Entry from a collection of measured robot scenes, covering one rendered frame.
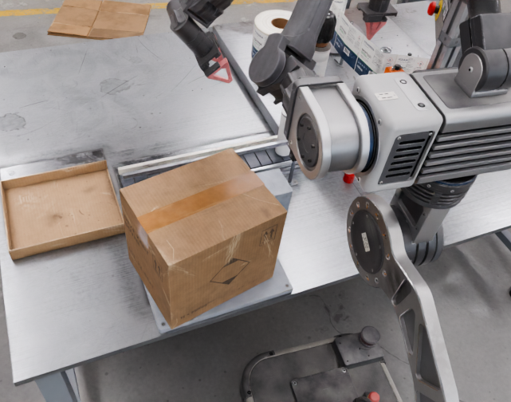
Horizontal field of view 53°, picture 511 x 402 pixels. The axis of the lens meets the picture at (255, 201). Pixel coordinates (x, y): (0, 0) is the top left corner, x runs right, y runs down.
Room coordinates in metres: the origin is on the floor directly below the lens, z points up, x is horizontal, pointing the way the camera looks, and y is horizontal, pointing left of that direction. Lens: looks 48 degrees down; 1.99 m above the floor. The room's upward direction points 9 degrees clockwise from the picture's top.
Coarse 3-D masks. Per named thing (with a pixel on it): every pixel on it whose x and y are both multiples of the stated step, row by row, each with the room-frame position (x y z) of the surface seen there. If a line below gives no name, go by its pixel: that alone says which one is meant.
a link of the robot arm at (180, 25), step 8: (176, 16) 1.15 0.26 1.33; (184, 16) 1.15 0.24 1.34; (176, 24) 1.13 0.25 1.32; (184, 24) 1.12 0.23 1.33; (192, 24) 1.14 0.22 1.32; (176, 32) 1.12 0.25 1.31; (184, 32) 1.12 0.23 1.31; (192, 32) 1.13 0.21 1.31; (184, 40) 1.13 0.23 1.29; (192, 40) 1.13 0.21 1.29
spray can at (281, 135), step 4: (284, 112) 1.21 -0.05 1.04; (284, 116) 1.20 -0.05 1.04; (280, 120) 1.22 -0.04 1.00; (284, 120) 1.20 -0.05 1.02; (280, 124) 1.21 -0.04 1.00; (284, 124) 1.20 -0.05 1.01; (280, 128) 1.21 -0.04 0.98; (280, 132) 1.21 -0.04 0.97; (280, 136) 1.20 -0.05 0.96; (284, 136) 1.20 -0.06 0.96; (276, 148) 1.21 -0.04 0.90; (280, 148) 1.20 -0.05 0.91; (284, 148) 1.20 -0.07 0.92; (288, 148) 1.20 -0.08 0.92; (276, 152) 1.21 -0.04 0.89; (280, 152) 1.20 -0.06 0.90; (284, 152) 1.20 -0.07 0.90; (288, 152) 1.20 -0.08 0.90; (284, 156) 1.20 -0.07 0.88
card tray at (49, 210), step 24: (72, 168) 1.03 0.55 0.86; (96, 168) 1.06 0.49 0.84; (24, 192) 0.94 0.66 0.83; (48, 192) 0.95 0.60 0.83; (72, 192) 0.96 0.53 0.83; (96, 192) 0.98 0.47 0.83; (24, 216) 0.85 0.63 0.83; (48, 216) 0.86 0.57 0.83; (72, 216) 0.88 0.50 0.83; (96, 216) 0.89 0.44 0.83; (120, 216) 0.90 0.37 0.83; (24, 240) 0.77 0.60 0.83; (48, 240) 0.79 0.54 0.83; (72, 240) 0.78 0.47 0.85
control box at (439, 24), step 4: (444, 0) 1.39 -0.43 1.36; (448, 0) 1.34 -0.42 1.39; (440, 4) 1.41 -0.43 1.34; (440, 8) 1.39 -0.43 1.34; (440, 12) 1.38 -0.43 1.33; (448, 12) 1.28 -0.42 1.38; (436, 16) 1.40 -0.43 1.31; (440, 16) 1.36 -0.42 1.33; (436, 20) 1.39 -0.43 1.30; (440, 20) 1.34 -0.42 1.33; (436, 24) 1.37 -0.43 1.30; (440, 24) 1.32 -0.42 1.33; (436, 28) 1.35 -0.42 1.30; (440, 28) 1.30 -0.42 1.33; (436, 32) 1.33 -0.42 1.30; (440, 32) 1.28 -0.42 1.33; (436, 36) 1.31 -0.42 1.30; (436, 40) 1.29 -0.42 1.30; (460, 48) 1.27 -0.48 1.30
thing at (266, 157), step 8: (256, 152) 1.20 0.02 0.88; (264, 152) 1.21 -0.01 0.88; (272, 152) 1.21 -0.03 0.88; (248, 160) 1.16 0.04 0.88; (256, 160) 1.16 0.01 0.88; (264, 160) 1.17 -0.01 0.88; (272, 160) 1.18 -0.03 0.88; (280, 160) 1.18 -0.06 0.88; (288, 160) 1.19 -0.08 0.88; (120, 176) 1.01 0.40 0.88; (144, 176) 1.03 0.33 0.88; (152, 176) 1.03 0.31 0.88; (128, 184) 0.99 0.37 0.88
